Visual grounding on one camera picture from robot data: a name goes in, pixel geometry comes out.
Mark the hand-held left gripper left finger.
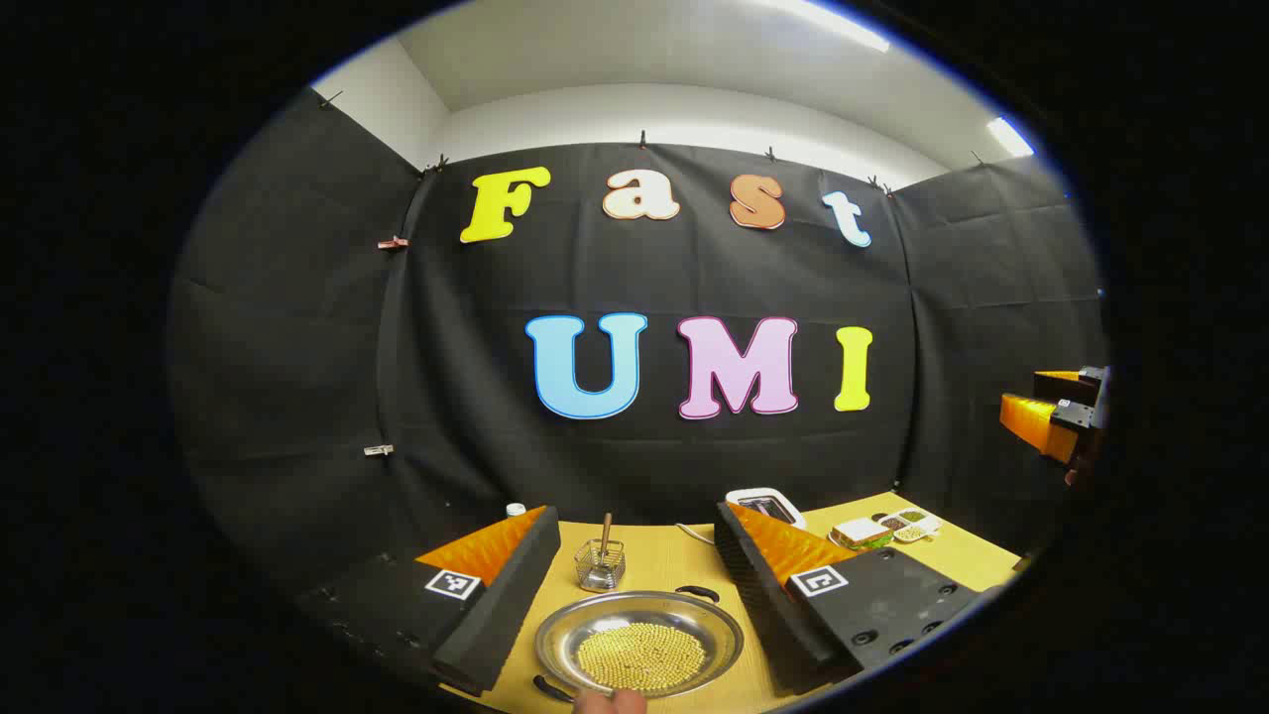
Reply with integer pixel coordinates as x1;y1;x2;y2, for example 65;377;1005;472
295;504;562;697

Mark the short ceiling light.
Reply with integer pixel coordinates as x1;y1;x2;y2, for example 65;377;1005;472
986;117;1037;158

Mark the white toaster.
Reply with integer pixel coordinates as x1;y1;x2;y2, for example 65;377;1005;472
726;488;806;529

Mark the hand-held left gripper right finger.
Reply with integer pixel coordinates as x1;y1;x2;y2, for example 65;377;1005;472
714;501;984;697

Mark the black backdrop cloth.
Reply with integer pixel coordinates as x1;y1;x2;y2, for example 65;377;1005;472
169;87;1109;596

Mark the stainless steel pot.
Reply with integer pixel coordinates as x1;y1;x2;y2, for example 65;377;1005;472
533;585;745;705

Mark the pile of yellow soybeans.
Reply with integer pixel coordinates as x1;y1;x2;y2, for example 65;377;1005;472
577;623;707;691

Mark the wire mesh basket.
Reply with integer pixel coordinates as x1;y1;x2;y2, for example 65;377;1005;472
575;538;627;593

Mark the white divided dish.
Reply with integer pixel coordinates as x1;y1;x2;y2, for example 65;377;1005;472
874;508;943;544

